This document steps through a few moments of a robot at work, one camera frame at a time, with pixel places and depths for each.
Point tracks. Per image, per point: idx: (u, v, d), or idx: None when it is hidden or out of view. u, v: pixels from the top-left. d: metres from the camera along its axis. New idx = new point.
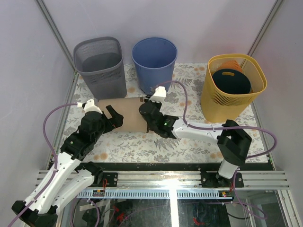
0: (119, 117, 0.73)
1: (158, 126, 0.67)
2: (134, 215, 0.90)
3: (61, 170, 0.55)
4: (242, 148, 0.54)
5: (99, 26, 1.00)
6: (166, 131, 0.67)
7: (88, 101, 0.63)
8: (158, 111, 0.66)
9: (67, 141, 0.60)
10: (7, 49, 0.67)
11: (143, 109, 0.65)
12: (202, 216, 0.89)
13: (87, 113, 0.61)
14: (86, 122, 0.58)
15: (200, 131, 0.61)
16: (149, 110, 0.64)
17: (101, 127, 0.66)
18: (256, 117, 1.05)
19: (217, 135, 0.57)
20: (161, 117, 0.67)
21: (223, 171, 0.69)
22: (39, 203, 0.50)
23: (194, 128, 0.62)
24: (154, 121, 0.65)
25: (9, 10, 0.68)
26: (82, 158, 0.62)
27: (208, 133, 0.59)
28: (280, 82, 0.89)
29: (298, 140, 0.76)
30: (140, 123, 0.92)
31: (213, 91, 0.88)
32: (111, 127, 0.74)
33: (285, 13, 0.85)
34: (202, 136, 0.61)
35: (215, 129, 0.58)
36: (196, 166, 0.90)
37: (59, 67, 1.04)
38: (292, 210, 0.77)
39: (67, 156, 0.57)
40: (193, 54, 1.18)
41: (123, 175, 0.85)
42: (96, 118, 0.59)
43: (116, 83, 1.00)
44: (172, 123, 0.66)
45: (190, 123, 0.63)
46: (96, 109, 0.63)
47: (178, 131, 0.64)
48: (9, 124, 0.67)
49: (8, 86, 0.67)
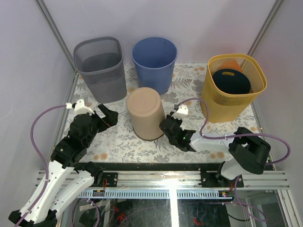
0: (112, 115, 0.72)
1: (178, 140, 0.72)
2: (134, 215, 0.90)
3: (53, 178, 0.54)
4: (260, 155, 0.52)
5: (99, 26, 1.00)
6: (186, 145, 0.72)
7: (78, 102, 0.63)
8: (177, 126, 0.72)
9: (57, 148, 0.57)
10: (7, 49, 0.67)
11: (163, 125, 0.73)
12: (202, 216, 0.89)
13: (76, 117, 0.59)
14: (76, 127, 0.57)
15: (214, 142, 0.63)
16: (168, 126, 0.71)
17: (92, 130, 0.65)
18: (256, 117, 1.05)
19: (229, 143, 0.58)
20: (180, 131, 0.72)
21: (226, 172, 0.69)
22: (33, 214, 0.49)
23: (209, 139, 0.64)
24: (173, 135, 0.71)
25: (9, 10, 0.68)
26: (74, 164, 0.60)
27: (220, 142, 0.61)
28: (280, 82, 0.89)
29: (299, 140, 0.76)
30: (149, 130, 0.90)
31: (213, 91, 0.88)
32: (105, 127, 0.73)
33: (285, 13, 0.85)
34: (216, 146, 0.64)
35: (227, 137, 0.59)
36: (196, 166, 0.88)
37: (59, 67, 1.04)
38: (292, 210, 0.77)
39: (58, 164, 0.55)
40: (193, 54, 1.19)
41: (123, 175, 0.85)
42: (86, 123, 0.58)
43: (117, 83, 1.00)
44: (191, 136, 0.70)
45: (205, 134, 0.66)
46: (86, 109, 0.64)
47: (194, 143, 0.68)
48: (9, 124, 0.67)
49: (9, 86, 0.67)
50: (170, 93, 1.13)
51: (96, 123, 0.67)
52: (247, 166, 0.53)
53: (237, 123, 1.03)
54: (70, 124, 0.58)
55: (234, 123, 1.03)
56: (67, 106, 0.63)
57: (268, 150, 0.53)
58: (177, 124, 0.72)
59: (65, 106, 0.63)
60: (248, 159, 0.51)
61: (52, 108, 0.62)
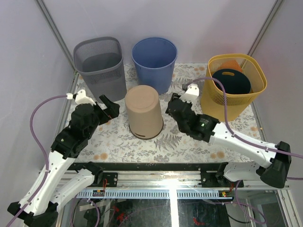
0: (114, 107, 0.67)
1: (190, 126, 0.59)
2: (134, 215, 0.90)
3: (53, 170, 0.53)
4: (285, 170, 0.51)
5: (99, 26, 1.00)
6: (201, 132, 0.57)
7: (79, 92, 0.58)
8: (190, 109, 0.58)
9: (58, 138, 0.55)
10: (8, 49, 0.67)
11: (173, 107, 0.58)
12: (202, 216, 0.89)
13: (77, 106, 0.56)
14: (78, 117, 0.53)
15: (248, 147, 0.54)
16: (182, 107, 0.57)
17: (94, 121, 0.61)
18: (256, 117, 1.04)
19: (271, 157, 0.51)
20: (193, 116, 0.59)
21: (230, 175, 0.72)
22: (33, 205, 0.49)
23: (243, 142, 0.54)
24: (185, 120, 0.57)
25: (9, 10, 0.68)
26: (75, 156, 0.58)
27: (258, 152, 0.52)
28: (280, 82, 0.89)
29: (299, 140, 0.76)
30: (146, 128, 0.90)
31: (213, 91, 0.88)
32: (107, 120, 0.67)
33: (285, 13, 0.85)
34: (248, 152, 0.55)
35: (268, 150, 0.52)
36: (196, 167, 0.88)
37: (59, 67, 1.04)
38: (292, 210, 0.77)
39: (58, 155, 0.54)
40: (192, 54, 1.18)
41: (123, 175, 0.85)
42: (89, 112, 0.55)
43: (117, 83, 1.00)
44: (209, 126, 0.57)
45: (236, 133, 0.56)
46: (88, 100, 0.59)
47: (217, 139, 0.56)
48: (9, 124, 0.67)
49: (9, 86, 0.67)
50: (170, 93, 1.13)
51: (98, 114, 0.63)
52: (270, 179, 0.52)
53: (237, 123, 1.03)
54: (71, 113, 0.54)
55: (234, 123, 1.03)
56: (67, 97, 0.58)
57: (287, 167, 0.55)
58: (190, 107, 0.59)
59: (65, 96, 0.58)
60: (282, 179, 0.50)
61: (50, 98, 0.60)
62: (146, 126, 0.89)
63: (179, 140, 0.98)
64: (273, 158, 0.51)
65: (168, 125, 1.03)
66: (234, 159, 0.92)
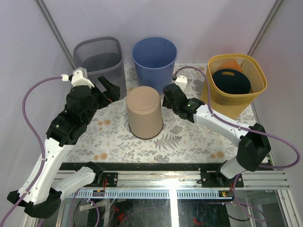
0: (115, 90, 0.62)
1: (178, 106, 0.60)
2: (134, 215, 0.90)
3: (50, 158, 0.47)
4: (260, 154, 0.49)
5: (99, 26, 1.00)
6: (187, 112, 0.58)
7: (75, 73, 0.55)
8: (181, 91, 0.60)
9: (53, 124, 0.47)
10: (8, 50, 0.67)
11: (167, 87, 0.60)
12: (202, 216, 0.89)
13: (74, 89, 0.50)
14: (74, 99, 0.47)
15: (223, 125, 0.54)
16: (172, 88, 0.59)
17: (93, 105, 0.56)
18: (256, 117, 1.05)
19: (241, 134, 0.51)
20: (182, 98, 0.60)
21: (225, 170, 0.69)
22: (32, 195, 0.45)
23: (218, 120, 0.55)
24: (174, 100, 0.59)
25: (9, 10, 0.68)
26: (74, 142, 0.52)
27: (231, 129, 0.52)
28: (280, 82, 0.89)
29: (299, 140, 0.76)
30: (146, 130, 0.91)
31: (213, 91, 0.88)
32: (107, 104, 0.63)
33: (285, 13, 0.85)
34: (223, 130, 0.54)
35: (240, 128, 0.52)
36: (196, 167, 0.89)
37: (59, 67, 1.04)
38: (292, 210, 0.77)
39: (55, 142, 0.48)
40: (192, 54, 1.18)
41: (123, 175, 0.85)
42: (85, 94, 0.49)
43: (117, 83, 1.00)
44: (196, 107, 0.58)
45: (215, 113, 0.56)
46: (84, 81, 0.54)
47: (198, 117, 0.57)
48: (8, 124, 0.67)
49: (9, 86, 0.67)
50: None
51: (96, 97, 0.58)
52: (243, 159, 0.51)
53: None
54: (66, 96, 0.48)
55: None
56: (63, 78, 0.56)
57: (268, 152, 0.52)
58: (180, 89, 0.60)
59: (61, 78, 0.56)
60: (252, 157, 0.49)
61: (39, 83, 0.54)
62: (146, 127, 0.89)
63: (179, 140, 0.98)
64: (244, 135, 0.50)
65: (168, 125, 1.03)
66: None
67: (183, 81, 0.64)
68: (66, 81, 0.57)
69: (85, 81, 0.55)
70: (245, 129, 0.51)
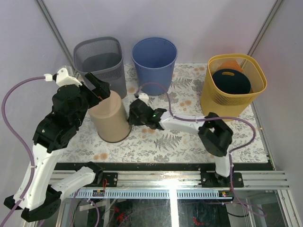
0: (104, 86, 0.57)
1: (147, 117, 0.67)
2: (134, 215, 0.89)
3: (40, 165, 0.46)
4: (222, 140, 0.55)
5: (99, 26, 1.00)
6: (155, 122, 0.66)
7: (60, 72, 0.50)
8: (145, 105, 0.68)
9: (39, 129, 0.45)
10: (9, 50, 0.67)
11: (132, 104, 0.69)
12: (202, 216, 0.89)
13: (61, 89, 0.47)
14: (60, 100, 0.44)
15: (183, 123, 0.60)
16: (136, 104, 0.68)
17: (83, 105, 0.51)
18: (256, 117, 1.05)
19: (199, 126, 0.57)
20: (148, 110, 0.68)
21: (218, 169, 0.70)
22: (26, 201, 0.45)
23: (180, 120, 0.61)
24: (141, 115, 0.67)
25: (9, 11, 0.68)
26: (64, 145, 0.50)
27: (191, 125, 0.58)
28: (280, 83, 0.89)
29: (298, 140, 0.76)
30: (108, 132, 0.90)
31: (213, 91, 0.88)
32: (97, 101, 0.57)
33: (285, 13, 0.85)
34: (186, 128, 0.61)
35: (197, 120, 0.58)
36: (196, 167, 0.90)
37: (59, 67, 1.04)
38: (292, 210, 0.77)
39: (43, 149, 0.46)
40: (192, 54, 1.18)
41: (124, 175, 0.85)
42: (73, 95, 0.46)
43: (117, 83, 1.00)
44: (161, 115, 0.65)
45: (176, 114, 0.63)
46: (71, 80, 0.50)
47: (164, 123, 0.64)
48: (8, 124, 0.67)
49: (9, 86, 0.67)
50: (170, 93, 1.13)
51: (86, 96, 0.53)
52: (210, 148, 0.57)
53: (237, 123, 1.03)
54: (52, 97, 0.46)
55: (234, 123, 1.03)
56: (45, 78, 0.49)
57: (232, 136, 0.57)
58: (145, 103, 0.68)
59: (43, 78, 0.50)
60: (215, 144, 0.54)
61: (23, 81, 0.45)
62: (107, 130, 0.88)
63: (179, 140, 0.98)
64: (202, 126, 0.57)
65: None
66: (234, 159, 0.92)
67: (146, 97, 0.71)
68: (49, 81, 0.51)
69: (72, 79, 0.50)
70: (201, 120, 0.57)
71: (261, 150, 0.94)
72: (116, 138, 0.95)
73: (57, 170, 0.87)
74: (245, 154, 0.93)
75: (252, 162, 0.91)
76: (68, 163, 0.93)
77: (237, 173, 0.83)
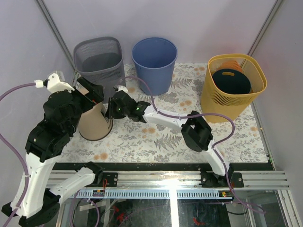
0: (98, 90, 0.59)
1: (129, 110, 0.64)
2: (134, 215, 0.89)
3: (33, 174, 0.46)
4: (201, 136, 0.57)
5: (99, 26, 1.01)
6: (138, 115, 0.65)
7: (51, 78, 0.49)
8: (129, 97, 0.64)
9: (31, 138, 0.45)
10: (9, 50, 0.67)
11: (115, 95, 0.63)
12: (202, 216, 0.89)
13: (52, 95, 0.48)
14: (52, 108, 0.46)
15: (166, 118, 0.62)
16: (120, 96, 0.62)
17: (76, 112, 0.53)
18: (256, 117, 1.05)
19: (182, 123, 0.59)
20: (132, 102, 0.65)
21: (214, 169, 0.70)
22: (23, 209, 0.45)
23: (164, 115, 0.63)
24: (125, 108, 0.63)
25: (10, 10, 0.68)
26: (58, 153, 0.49)
27: (174, 121, 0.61)
28: (280, 82, 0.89)
29: (298, 140, 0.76)
30: (86, 131, 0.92)
31: (213, 91, 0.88)
32: (91, 106, 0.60)
33: (285, 13, 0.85)
34: (169, 124, 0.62)
35: (181, 118, 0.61)
36: (196, 166, 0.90)
37: (58, 67, 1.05)
38: (292, 209, 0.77)
39: (36, 158, 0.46)
40: (192, 54, 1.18)
41: (123, 175, 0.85)
42: (65, 102, 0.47)
43: (116, 83, 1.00)
44: (144, 109, 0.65)
45: (160, 109, 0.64)
46: (63, 84, 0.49)
47: (147, 117, 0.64)
48: (8, 124, 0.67)
49: (9, 86, 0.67)
50: (170, 93, 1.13)
51: (79, 101, 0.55)
52: (190, 144, 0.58)
53: (237, 123, 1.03)
54: (43, 105, 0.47)
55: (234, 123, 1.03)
56: (36, 85, 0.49)
57: (210, 132, 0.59)
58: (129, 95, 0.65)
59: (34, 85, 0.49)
60: (195, 140, 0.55)
61: (17, 87, 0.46)
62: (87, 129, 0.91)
63: (179, 140, 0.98)
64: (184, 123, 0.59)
65: None
66: (234, 159, 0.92)
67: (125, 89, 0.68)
68: (40, 87, 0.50)
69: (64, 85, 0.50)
70: (184, 118, 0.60)
71: (261, 150, 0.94)
72: (89, 136, 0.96)
73: (57, 170, 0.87)
74: (245, 154, 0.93)
75: (252, 162, 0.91)
76: (68, 163, 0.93)
77: (237, 173, 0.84)
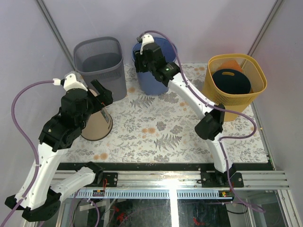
0: (107, 93, 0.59)
1: (156, 67, 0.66)
2: (134, 215, 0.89)
3: (44, 164, 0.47)
4: (213, 125, 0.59)
5: (99, 26, 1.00)
6: (163, 74, 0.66)
7: (69, 77, 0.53)
8: (161, 53, 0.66)
9: (45, 129, 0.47)
10: (9, 50, 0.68)
11: (148, 47, 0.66)
12: (202, 216, 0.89)
13: (70, 91, 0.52)
14: (69, 101, 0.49)
15: (192, 97, 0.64)
16: (153, 48, 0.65)
17: (88, 107, 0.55)
18: (256, 117, 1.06)
19: (206, 111, 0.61)
20: (162, 60, 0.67)
21: (216, 164, 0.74)
22: (28, 200, 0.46)
23: (190, 91, 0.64)
24: (153, 61, 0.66)
25: (9, 11, 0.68)
26: (68, 145, 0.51)
27: (199, 105, 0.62)
28: (279, 82, 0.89)
29: (298, 140, 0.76)
30: (88, 133, 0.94)
31: (213, 91, 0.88)
32: (101, 108, 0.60)
33: (285, 13, 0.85)
34: (192, 102, 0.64)
35: (207, 105, 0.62)
36: (196, 167, 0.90)
37: (59, 67, 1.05)
38: (292, 210, 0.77)
39: (48, 148, 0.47)
40: (192, 54, 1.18)
41: (123, 175, 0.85)
42: (81, 97, 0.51)
43: (116, 83, 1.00)
44: (172, 72, 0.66)
45: (189, 84, 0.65)
46: (78, 85, 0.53)
47: (173, 84, 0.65)
48: (9, 124, 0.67)
49: (9, 87, 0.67)
50: (170, 93, 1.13)
51: (91, 100, 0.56)
52: (200, 129, 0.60)
53: (237, 123, 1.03)
54: (61, 99, 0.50)
55: (234, 123, 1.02)
56: (54, 82, 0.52)
57: (220, 124, 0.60)
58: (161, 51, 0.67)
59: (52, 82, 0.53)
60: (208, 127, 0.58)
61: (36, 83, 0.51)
62: (90, 131, 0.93)
63: (179, 140, 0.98)
64: (208, 112, 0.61)
65: (168, 125, 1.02)
66: (234, 159, 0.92)
67: (150, 39, 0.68)
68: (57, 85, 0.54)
69: (78, 84, 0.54)
70: (211, 107, 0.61)
71: (261, 150, 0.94)
72: (89, 136, 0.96)
73: (57, 170, 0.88)
74: (245, 154, 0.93)
75: (252, 162, 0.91)
76: (68, 164, 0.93)
77: (237, 173, 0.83)
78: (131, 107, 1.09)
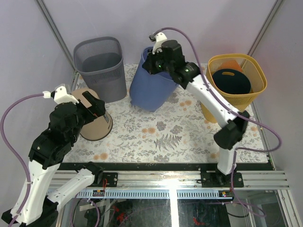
0: (100, 104, 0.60)
1: (175, 67, 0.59)
2: (134, 215, 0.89)
3: (35, 181, 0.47)
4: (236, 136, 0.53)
5: (99, 26, 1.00)
6: (182, 75, 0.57)
7: (59, 90, 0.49)
8: (182, 52, 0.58)
9: (34, 146, 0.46)
10: (9, 50, 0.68)
11: (166, 44, 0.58)
12: (202, 216, 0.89)
13: (58, 107, 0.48)
14: (57, 117, 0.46)
15: (214, 102, 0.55)
16: (172, 46, 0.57)
17: (78, 121, 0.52)
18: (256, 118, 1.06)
19: (229, 118, 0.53)
20: (182, 60, 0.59)
21: (220, 165, 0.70)
22: (23, 216, 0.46)
23: (211, 95, 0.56)
24: (172, 60, 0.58)
25: (10, 11, 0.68)
26: (59, 161, 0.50)
27: (221, 110, 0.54)
28: (280, 82, 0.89)
29: (299, 140, 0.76)
30: (88, 134, 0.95)
31: None
32: (92, 118, 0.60)
33: (285, 12, 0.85)
34: (214, 109, 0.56)
35: (230, 111, 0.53)
36: (196, 167, 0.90)
37: (58, 67, 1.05)
38: (292, 210, 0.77)
39: (39, 166, 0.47)
40: (192, 54, 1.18)
41: (124, 175, 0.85)
42: (70, 112, 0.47)
43: (116, 83, 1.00)
44: (192, 73, 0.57)
45: (210, 88, 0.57)
46: (69, 98, 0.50)
47: (193, 87, 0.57)
48: (10, 124, 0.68)
49: (10, 87, 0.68)
50: None
51: (82, 113, 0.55)
52: (221, 139, 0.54)
53: None
54: (49, 114, 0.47)
55: None
56: (45, 96, 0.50)
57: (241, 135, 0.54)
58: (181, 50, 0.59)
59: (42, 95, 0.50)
60: (229, 139, 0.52)
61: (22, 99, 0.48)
62: (92, 133, 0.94)
63: (179, 140, 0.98)
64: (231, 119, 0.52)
65: (168, 125, 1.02)
66: None
67: (163, 37, 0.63)
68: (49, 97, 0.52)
69: (69, 97, 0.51)
70: (235, 114, 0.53)
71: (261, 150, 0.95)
72: (89, 136, 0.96)
73: (57, 170, 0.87)
74: (245, 154, 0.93)
75: (252, 162, 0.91)
76: (68, 163, 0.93)
77: (237, 173, 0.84)
78: (131, 107, 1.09)
